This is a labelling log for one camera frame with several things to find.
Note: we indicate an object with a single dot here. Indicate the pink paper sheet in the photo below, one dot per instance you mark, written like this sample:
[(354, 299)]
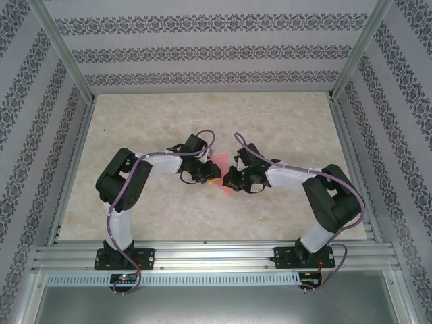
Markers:
[(227, 189)]

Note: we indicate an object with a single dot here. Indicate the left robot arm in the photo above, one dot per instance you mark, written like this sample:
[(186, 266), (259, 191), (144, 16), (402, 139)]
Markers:
[(118, 182)]

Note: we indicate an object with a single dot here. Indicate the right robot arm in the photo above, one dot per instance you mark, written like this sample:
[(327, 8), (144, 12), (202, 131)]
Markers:
[(330, 199)]

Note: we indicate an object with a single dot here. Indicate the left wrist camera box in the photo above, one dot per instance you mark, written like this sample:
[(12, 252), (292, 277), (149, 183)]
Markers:
[(209, 154)]

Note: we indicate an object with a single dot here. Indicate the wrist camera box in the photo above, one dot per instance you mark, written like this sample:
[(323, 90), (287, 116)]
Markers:
[(237, 161), (209, 154)]

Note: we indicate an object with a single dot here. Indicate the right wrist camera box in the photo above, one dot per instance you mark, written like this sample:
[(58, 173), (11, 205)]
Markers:
[(237, 161)]

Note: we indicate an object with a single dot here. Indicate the aluminium mounting rail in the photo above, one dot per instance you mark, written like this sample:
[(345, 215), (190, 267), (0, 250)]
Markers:
[(216, 253)]

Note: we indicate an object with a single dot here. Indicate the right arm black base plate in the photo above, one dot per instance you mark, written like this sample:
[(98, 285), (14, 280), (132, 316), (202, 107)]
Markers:
[(283, 256)]

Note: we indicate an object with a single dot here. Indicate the aluminium table side rail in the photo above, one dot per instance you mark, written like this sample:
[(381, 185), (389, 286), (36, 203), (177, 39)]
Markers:
[(73, 168), (349, 152)]

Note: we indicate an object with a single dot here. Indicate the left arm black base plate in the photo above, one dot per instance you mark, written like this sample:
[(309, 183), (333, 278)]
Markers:
[(146, 258)]

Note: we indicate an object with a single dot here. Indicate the aluminium frame post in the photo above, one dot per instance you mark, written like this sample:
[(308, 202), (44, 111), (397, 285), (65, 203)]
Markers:
[(359, 50), (68, 57)]

